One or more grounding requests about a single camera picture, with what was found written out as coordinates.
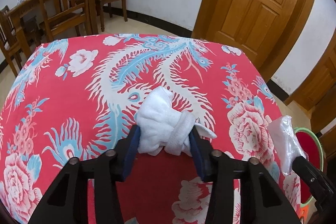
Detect white cloth towel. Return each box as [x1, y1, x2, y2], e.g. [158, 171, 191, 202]
[135, 86, 217, 156]

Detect clear plastic bag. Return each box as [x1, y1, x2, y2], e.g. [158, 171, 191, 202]
[268, 115, 307, 176]

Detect orange plastic stool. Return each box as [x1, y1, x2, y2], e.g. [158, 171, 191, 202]
[298, 204, 310, 224]

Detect red bin with green rim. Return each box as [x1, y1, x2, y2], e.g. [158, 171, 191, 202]
[294, 127, 324, 207]

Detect red floral tablecloth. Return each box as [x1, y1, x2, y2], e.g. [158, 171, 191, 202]
[1, 34, 301, 223]

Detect far wooden door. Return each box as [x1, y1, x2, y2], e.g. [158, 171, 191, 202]
[284, 35, 335, 133]

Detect wooden door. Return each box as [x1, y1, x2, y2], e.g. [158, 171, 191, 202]
[192, 0, 314, 80]
[284, 35, 335, 133]

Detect near wooden door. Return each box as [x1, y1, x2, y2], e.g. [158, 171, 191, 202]
[192, 0, 314, 80]

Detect near dark wooden chair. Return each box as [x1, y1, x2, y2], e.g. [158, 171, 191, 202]
[1, 6, 22, 77]

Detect wooden dining table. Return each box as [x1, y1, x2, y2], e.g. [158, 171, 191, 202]
[8, 0, 98, 59]

